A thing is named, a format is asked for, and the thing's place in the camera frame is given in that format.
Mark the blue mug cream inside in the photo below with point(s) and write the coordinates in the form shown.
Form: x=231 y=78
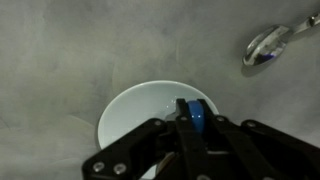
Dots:
x=196 y=116

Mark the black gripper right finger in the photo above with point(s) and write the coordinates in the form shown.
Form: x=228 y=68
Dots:
x=240 y=150

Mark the white round plate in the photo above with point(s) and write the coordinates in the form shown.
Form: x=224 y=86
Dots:
x=140 y=106

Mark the shiny metal spoon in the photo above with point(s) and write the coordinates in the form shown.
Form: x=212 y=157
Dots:
x=266 y=46

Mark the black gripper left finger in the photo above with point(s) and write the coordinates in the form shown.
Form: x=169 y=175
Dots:
x=186 y=150

